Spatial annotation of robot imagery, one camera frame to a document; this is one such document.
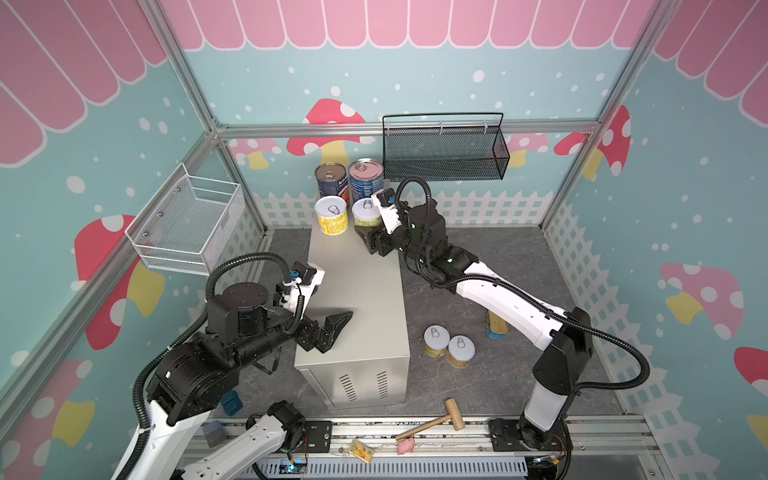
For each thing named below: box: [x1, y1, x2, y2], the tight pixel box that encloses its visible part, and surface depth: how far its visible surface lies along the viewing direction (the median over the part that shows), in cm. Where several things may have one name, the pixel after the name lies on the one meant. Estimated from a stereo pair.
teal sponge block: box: [220, 390, 243, 416], surface depth 80 cm
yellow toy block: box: [348, 440, 374, 464], surface depth 73 cm
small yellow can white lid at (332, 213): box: [314, 195, 349, 235], surface depth 71 cm
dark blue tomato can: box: [314, 162, 349, 203], surface depth 72 cm
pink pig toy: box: [397, 437, 415, 455], surface depth 73 cm
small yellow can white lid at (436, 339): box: [423, 324, 451, 359], surface depth 87 cm
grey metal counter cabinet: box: [294, 225, 410, 409], surface depth 64 cm
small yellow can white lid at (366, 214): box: [352, 198, 383, 229], surface depth 70 cm
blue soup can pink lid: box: [348, 157, 385, 202], surface depth 71 cm
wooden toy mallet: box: [395, 398, 465, 440], surface depth 78 cm
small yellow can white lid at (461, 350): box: [447, 334, 476, 369], surface depth 85 cm
